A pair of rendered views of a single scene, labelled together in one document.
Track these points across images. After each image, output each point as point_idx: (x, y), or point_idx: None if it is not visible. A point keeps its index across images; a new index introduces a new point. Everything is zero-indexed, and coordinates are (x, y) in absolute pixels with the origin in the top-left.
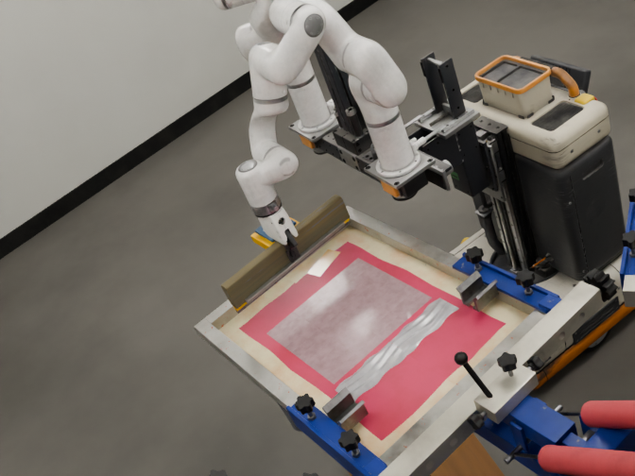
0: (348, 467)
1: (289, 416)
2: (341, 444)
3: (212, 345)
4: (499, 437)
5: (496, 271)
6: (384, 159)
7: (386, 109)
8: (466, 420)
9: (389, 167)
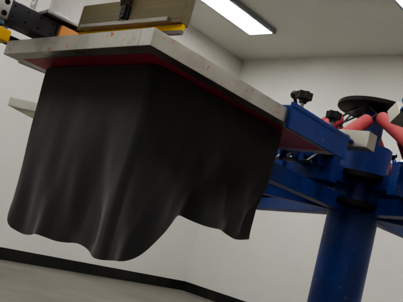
0: (331, 142)
1: (121, 226)
2: (339, 114)
3: (180, 55)
4: (282, 166)
5: None
6: (78, 7)
7: None
8: None
9: (77, 17)
